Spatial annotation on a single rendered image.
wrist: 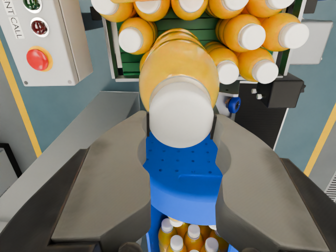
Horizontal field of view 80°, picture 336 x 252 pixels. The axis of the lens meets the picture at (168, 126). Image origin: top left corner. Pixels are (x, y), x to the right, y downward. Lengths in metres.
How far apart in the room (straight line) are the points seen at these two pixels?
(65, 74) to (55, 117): 1.51
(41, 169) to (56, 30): 0.63
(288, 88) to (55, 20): 0.49
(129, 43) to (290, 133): 1.72
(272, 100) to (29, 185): 0.82
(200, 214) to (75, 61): 0.36
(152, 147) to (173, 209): 0.14
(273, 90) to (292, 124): 1.39
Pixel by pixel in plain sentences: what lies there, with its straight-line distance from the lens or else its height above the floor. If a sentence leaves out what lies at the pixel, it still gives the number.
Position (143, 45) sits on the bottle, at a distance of 0.41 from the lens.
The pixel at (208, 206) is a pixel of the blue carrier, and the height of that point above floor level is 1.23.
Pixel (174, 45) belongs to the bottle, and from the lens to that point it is 0.16.
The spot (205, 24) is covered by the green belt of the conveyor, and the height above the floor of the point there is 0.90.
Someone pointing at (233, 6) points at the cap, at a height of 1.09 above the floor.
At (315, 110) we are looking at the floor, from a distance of 1.94.
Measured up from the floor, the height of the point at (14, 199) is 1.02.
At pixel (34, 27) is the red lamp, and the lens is 0.41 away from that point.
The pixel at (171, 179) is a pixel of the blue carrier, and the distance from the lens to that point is 0.38.
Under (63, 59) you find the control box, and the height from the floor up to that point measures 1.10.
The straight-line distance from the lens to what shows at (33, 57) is 0.43.
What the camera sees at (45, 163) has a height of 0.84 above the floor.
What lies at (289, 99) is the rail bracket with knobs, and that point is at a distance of 0.56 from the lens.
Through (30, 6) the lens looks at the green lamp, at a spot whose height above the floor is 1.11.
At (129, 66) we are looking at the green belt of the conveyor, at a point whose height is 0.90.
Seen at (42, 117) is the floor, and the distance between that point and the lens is 1.99.
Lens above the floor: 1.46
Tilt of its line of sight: 60 degrees down
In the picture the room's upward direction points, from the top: 176 degrees counter-clockwise
